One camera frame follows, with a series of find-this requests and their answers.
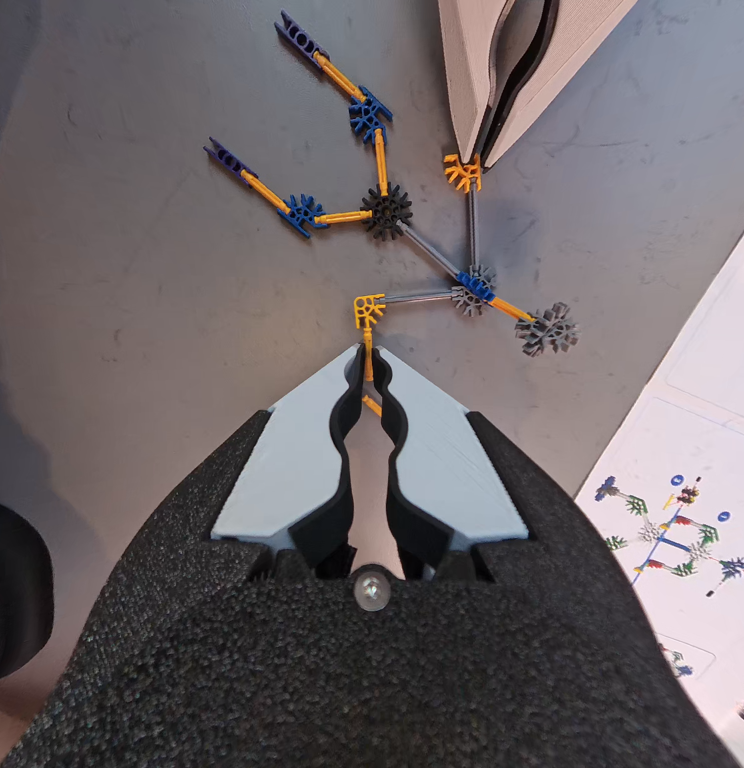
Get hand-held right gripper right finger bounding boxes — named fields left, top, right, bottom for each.
left=372, top=347, right=530, bottom=578

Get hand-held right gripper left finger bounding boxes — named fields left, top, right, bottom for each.
left=210, top=344, right=369, bottom=572

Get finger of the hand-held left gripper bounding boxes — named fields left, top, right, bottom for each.
left=477, top=0, right=640, bottom=169
left=438, top=0, right=529, bottom=166

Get grey connector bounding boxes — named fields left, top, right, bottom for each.
left=491, top=296, right=582, bottom=359

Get multicolour rod and connector assembly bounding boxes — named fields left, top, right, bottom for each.
left=203, top=9, right=499, bottom=331

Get white toy instruction sheet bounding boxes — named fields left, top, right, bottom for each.
left=573, top=216, right=744, bottom=763

